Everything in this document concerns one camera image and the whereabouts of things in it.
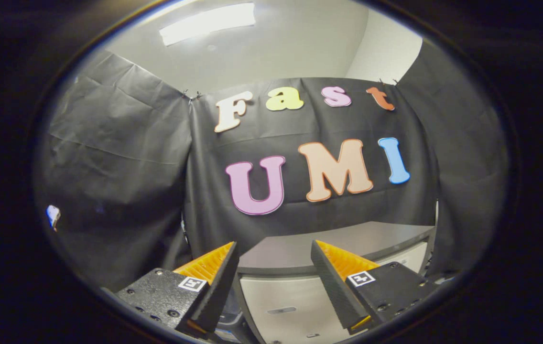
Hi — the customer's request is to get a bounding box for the white and blue object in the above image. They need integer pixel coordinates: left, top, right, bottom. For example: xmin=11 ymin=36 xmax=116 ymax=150
xmin=45 ymin=204 xmax=61 ymax=231

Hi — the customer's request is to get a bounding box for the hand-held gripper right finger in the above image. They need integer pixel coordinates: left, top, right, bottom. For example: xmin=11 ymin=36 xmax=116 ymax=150
xmin=310 ymin=239 xmax=440 ymax=331

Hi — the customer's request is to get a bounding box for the black backdrop cloth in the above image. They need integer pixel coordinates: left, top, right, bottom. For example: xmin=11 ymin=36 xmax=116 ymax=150
xmin=33 ymin=41 xmax=511 ymax=292

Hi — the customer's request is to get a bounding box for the black washing machine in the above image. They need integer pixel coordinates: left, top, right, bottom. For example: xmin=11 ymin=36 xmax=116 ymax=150
xmin=213 ymin=282 xmax=255 ymax=344

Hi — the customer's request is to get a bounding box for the white cabinet with grey top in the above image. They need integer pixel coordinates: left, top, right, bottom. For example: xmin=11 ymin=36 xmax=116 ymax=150
xmin=236 ymin=221 xmax=437 ymax=344

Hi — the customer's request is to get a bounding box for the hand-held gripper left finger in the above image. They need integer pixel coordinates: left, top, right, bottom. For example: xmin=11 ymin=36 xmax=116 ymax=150
xmin=115 ymin=241 xmax=240 ymax=336

